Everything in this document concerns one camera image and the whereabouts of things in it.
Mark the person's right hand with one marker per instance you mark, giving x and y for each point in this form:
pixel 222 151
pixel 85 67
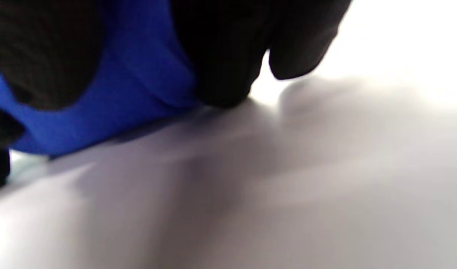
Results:
pixel 228 48

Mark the blue towel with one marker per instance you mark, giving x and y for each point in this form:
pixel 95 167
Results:
pixel 138 74

